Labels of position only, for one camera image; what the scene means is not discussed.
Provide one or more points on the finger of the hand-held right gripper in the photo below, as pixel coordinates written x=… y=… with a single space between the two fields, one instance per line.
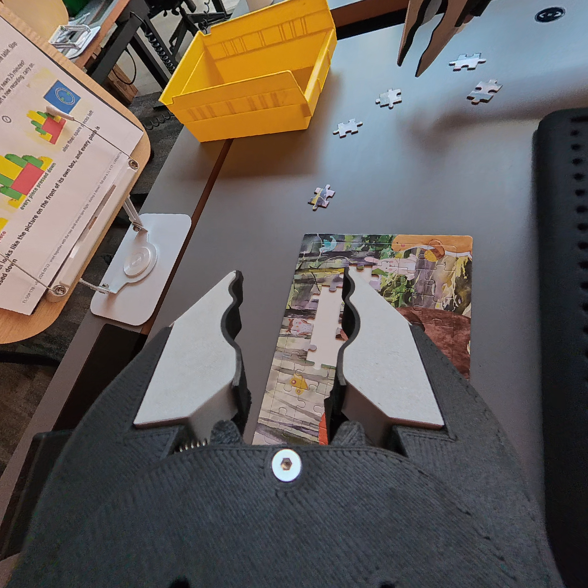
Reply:
x=411 y=27
x=441 y=41

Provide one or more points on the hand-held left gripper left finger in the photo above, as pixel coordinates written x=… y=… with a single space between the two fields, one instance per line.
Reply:
x=193 y=367

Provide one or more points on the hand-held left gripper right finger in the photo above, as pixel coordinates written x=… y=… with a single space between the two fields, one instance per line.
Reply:
x=386 y=367

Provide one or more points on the animal jigsaw puzzle board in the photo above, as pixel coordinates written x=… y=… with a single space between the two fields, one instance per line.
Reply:
x=413 y=275

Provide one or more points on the wood-edged grey desk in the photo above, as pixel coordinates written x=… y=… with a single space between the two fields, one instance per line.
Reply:
x=367 y=13

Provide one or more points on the adjacent grey desk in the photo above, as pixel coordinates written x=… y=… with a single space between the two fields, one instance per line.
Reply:
x=179 y=193

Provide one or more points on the background desk with black legs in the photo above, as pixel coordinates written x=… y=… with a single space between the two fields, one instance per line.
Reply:
x=138 y=27

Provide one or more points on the white metal stand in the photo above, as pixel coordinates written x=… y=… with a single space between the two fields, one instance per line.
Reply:
x=138 y=275

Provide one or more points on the black box with green light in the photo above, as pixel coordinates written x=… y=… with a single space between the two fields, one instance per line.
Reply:
x=46 y=443

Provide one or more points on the yellow plastic bin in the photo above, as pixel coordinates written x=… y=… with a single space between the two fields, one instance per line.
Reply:
x=248 y=82

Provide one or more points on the instruction sheet on stand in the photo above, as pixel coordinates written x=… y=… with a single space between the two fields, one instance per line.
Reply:
x=18 y=326

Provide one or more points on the purple yellow jigsaw piece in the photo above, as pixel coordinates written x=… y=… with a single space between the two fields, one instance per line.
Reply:
x=322 y=197

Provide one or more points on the black perforated pad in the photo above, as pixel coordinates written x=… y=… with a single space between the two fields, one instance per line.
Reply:
x=565 y=321

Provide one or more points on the printed instruction sheet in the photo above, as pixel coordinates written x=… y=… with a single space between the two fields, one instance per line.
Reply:
x=59 y=206

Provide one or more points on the small green bin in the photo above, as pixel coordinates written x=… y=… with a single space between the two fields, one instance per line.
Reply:
x=80 y=5

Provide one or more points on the small silver stand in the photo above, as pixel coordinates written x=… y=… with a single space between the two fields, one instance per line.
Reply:
x=69 y=39

